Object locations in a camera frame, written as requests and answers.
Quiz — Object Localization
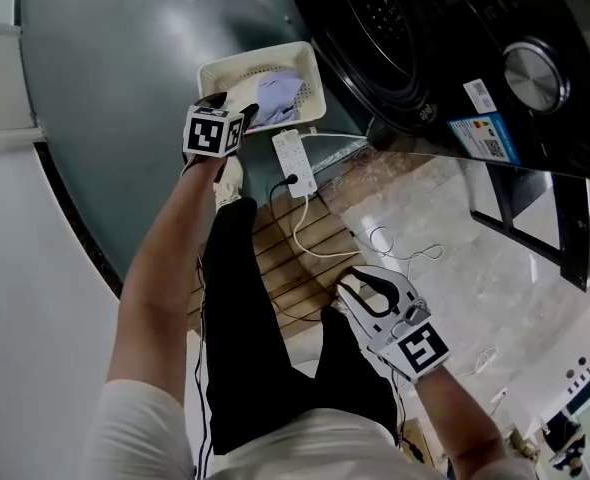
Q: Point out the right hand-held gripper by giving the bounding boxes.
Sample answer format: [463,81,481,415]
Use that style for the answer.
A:
[335,264,452,385]

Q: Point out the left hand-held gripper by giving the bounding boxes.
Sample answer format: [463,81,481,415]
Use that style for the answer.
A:
[181,92,262,161]

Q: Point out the white laundry basket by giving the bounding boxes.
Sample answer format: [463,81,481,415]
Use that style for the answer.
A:
[196,40,328,137]

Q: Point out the purple clothes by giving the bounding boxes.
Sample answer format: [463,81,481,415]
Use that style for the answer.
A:
[254,67,307,127]

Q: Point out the black washing machine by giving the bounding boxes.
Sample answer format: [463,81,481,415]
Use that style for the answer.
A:
[284,0,590,190]

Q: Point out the person's right forearm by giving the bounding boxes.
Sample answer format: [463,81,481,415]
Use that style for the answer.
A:
[413,361,507,470]

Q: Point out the person's left forearm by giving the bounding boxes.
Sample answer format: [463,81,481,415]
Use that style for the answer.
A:
[106,155,227,405]

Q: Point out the person's left white shoe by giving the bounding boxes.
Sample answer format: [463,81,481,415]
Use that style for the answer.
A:
[213,157,244,210]

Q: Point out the white power strip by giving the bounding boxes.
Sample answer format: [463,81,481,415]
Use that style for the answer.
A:
[271,128,319,200]

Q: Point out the person's white shirt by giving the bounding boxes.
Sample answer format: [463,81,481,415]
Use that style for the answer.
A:
[82,377,542,480]

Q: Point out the blue and white label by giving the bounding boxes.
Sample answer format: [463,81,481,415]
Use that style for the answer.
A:
[447,112,522,165]

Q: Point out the white cabinet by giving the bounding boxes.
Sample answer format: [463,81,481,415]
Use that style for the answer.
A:
[527,337,590,425]

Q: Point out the white door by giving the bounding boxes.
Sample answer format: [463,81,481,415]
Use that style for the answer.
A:
[0,17,45,143]

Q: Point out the silver round knob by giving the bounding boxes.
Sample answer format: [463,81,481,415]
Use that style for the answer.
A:
[502,37,572,115]

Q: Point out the thin white looped cable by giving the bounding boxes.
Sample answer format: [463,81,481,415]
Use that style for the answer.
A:
[368,224,447,270]

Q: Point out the thin black cable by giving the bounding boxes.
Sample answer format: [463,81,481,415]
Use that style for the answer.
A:
[388,366,427,464]
[193,253,215,480]

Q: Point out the white power strip cable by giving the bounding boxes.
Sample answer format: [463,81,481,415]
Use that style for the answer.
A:
[299,131,371,143]

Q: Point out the thick white power cable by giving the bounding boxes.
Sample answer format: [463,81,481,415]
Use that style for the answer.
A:
[291,195,364,260]

